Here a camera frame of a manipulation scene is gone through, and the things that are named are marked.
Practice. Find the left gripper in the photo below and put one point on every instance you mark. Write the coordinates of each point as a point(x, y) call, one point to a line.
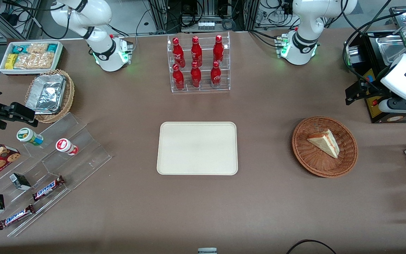
point(371, 89)

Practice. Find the triangular sandwich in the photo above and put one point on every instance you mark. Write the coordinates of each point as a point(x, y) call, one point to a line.
point(324, 141)

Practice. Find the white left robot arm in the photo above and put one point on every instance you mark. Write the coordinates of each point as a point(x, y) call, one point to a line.
point(303, 21)

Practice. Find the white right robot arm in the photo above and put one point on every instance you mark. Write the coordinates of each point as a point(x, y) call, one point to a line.
point(102, 53)

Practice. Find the light wicker basket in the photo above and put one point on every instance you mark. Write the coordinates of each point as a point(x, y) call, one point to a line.
point(69, 95)

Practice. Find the brown wicker basket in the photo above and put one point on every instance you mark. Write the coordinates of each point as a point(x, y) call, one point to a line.
point(315, 162)

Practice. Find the beige rectangular tray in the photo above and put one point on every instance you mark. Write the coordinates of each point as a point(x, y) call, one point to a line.
point(197, 148)

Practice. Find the green lidded cup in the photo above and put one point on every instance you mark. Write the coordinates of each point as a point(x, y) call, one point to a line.
point(28, 136)

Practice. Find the stack of foil trays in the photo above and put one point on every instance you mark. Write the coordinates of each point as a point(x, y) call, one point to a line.
point(46, 94)

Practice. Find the red lidded cup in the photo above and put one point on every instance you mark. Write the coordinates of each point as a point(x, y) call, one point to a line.
point(65, 146)

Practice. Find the black food warmer machine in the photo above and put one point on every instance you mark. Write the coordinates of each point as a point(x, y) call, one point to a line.
point(388, 47)

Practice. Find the clear bag of crackers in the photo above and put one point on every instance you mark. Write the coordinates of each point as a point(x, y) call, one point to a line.
point(34, 60)

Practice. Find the yellow snack packet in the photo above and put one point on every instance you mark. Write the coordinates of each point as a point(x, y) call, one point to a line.
point(11, 61)

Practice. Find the clear acrylic stepped display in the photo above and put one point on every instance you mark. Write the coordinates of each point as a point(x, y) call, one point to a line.
point(83, 155)

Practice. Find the white rectangular snack bin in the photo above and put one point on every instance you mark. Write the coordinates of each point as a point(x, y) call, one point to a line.
point(59, 56)

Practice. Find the teal snack packet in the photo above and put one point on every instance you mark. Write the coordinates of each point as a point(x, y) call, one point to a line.
point(19, 48)

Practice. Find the Snickers bar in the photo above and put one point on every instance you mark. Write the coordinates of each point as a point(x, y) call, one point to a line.
point(16, 217)
point(48, 188)

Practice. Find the red cola bottle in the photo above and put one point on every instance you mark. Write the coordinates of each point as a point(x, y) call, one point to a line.
point(178, 78)
point(216, 75)
point(218, 50)
point(196, 52)
point(178, 53)
point(196, 76)

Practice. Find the clear acrylic bottle rack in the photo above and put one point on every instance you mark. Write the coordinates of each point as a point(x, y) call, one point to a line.
point(204, 88)

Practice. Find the white power strip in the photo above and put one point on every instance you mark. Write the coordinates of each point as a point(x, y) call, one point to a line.
point(205, 25)

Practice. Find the grey device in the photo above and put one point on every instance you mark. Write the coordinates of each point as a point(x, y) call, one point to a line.
point(207, 251)

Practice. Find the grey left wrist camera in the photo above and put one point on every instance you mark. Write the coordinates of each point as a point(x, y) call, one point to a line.
point(383, 106)

